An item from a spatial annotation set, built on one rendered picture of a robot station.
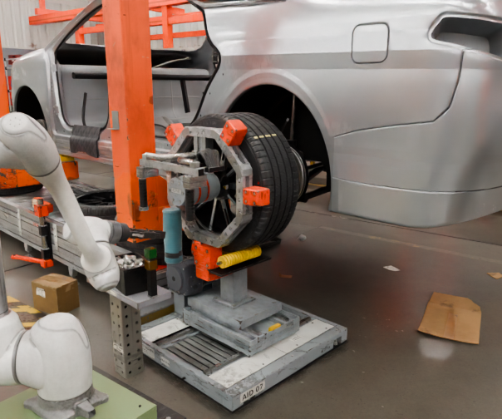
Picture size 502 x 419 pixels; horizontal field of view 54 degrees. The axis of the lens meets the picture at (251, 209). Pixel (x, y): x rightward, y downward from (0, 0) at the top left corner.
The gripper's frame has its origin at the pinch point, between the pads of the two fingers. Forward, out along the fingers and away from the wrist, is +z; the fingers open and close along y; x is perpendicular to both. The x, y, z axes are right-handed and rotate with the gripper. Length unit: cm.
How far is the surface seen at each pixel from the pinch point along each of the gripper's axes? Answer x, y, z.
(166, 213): -7.7, 15.5, 17.4
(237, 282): 22, -2, 56
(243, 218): -12.3, -22.9, 26.3
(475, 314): 24, -88, 173
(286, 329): 40, -27, 69
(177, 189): -19.8, 4.3, 11.3
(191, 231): -0.2, 12.4, 32.4
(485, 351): 35, -104, 137
